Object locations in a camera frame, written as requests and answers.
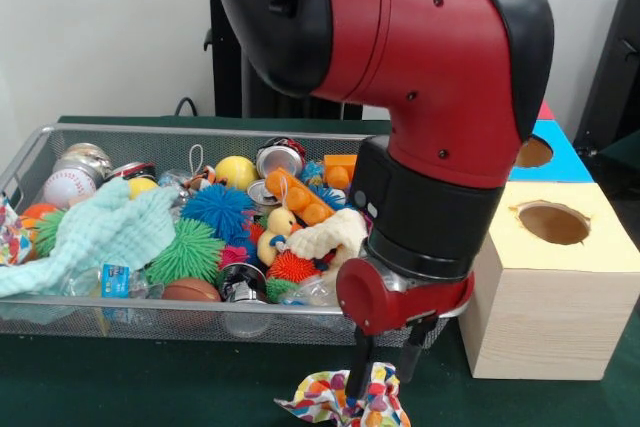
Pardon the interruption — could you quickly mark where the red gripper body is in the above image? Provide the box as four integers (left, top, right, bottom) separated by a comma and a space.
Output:
335, 256, 475, 337

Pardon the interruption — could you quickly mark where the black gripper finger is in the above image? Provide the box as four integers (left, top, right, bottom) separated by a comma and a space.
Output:
344, 329, 376, 398
398, 319, 439, 383

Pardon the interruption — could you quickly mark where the colourful patterned cloth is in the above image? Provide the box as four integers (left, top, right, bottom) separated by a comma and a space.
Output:
273, 361, 412, 427

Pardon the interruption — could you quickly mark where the wooden box with three holes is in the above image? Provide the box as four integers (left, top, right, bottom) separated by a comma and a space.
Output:
457, 101, 640, 381

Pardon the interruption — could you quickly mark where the silver mesh bin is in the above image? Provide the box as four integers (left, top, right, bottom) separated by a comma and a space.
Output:
0, 122, 454, 351

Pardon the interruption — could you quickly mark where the cream yellow cloth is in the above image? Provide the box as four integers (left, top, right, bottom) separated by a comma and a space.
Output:
288, 206, 370, 279

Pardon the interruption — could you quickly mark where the short orange toy brick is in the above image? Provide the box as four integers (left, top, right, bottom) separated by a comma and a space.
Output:
264, 167, 337, 226

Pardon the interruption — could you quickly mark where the long orange toy brick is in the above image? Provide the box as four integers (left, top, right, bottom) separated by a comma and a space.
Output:
322, 153, 359, 191

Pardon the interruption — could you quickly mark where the small brown football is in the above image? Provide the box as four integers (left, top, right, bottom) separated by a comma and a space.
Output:
162, 277, 222, 303

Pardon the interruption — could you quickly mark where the blue spiky ball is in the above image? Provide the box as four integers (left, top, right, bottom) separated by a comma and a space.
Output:
179, 183, 257, 231

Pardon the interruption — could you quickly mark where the yellow ball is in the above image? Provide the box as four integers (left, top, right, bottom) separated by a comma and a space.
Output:
214, 155, 260, 192

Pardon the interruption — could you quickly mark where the green spiky ball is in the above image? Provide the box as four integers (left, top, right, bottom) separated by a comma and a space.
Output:
144, 219, 226, 286

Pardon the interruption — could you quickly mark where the mint green cloth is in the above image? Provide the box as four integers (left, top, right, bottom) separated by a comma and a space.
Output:
0, 177, 181, 298

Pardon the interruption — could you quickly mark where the white baseball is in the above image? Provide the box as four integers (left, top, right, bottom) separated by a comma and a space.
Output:
42, 168, 97, 211

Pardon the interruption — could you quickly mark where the black upright panel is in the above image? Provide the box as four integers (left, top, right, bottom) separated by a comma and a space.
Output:
572, 0, 640, 151

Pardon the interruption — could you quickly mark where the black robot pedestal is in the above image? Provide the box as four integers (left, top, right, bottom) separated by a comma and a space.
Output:
193, 0, 365, 121

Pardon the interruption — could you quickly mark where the black cable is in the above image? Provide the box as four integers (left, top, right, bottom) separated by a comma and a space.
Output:
173, 95, 201, 117

